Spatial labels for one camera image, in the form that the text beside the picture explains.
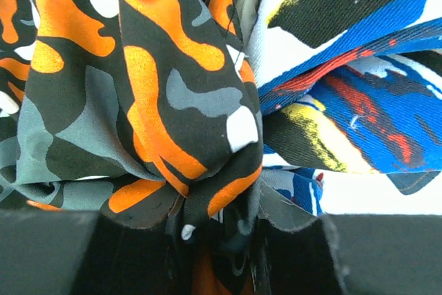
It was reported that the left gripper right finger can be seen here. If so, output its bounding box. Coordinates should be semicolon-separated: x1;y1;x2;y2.
321;215;441;294

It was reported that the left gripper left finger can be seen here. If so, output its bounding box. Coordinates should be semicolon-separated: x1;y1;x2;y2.
1;210;99;294

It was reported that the orange camouflage cloth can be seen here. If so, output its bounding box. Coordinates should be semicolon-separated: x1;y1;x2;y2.
1;0;263;294

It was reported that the blue white patterned cloth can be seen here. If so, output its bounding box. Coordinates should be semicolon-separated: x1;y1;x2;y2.
238;0;441;216

